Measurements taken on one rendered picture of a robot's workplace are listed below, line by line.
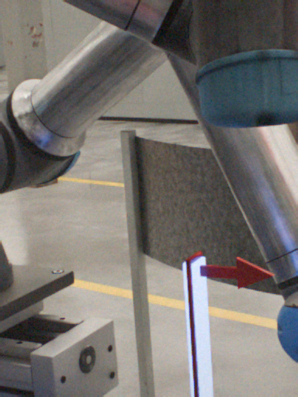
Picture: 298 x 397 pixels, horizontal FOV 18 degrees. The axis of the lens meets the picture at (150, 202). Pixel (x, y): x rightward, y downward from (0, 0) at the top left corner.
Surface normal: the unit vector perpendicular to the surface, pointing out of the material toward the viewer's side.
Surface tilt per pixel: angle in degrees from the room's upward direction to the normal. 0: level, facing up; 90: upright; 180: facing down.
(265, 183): 79
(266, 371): 0
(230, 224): 90
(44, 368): 90
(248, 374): 0
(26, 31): 93
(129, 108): 90
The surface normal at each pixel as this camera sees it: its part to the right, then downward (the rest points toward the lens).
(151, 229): -0.89, 0.15
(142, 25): -0.29, 0.77
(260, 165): -0.27, 0.04
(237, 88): -0.39, 0.27
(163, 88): -0.66, 0.20
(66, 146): 0.69, 0.32
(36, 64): 0.75, 0.09
